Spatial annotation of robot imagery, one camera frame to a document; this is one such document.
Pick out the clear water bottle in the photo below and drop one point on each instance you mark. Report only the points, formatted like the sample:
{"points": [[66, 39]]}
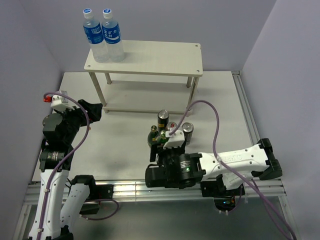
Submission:
{"points": [[94, 34], [112, 36]]}

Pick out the short green Perrier bottle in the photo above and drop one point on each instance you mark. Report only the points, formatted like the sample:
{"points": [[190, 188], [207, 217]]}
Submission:
{"points": [[152, 138]]}

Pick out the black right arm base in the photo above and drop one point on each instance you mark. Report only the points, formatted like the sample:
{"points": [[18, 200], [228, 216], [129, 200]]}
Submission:
{"points": [[224, 200]]}

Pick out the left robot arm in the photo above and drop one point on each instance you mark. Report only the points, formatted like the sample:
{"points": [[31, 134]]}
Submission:
{"points": [[53, 219]]}

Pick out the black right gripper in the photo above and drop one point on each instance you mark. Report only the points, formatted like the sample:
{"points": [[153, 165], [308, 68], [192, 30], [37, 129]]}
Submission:
{"points": [[157, 148]]}

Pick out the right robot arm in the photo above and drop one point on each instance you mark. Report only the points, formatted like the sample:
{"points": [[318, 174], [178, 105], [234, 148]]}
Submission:
{"points": [[233, 167]]}

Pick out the tall green Perrier bottle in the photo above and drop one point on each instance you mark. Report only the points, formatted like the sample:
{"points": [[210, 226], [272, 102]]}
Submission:
{"points": [[162, 139]]}

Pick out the right clear water bottle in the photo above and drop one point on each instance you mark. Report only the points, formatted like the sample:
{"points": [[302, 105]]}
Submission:
{"points": [[112, 36]]}

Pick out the black yellow can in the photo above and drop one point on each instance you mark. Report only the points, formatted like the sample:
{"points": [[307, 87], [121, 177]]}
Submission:
{"points": [[162, 120], [188, 129]]}

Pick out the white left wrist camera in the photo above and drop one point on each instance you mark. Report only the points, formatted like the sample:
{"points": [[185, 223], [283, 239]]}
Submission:
{"points": [[58, 103]]}

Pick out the black yellow can rear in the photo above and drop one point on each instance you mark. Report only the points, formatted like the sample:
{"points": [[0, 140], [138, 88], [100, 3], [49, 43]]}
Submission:
{"points": [[162, 120]]}

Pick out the aluminium frame rail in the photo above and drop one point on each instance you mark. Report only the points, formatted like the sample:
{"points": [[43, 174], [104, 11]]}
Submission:
{"points": [[136, 191]]}

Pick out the white two-tier shelf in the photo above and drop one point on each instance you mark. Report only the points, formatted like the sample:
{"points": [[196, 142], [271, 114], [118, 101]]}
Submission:
{"points": [[154, 75]]}

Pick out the left clear water bottle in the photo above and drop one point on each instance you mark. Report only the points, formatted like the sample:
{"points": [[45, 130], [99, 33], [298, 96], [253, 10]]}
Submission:
{"points": [[94, 34]]}

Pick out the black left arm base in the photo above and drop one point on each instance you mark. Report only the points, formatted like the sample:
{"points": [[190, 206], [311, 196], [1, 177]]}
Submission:
{"points": [[102, 191]]}

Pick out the black yellow can right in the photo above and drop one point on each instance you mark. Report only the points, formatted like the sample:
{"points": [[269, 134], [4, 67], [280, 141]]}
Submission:
{"points": [[188, 129]]}

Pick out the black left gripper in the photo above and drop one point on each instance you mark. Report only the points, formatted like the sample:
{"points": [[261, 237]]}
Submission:
{"points": [[94, 109]]}

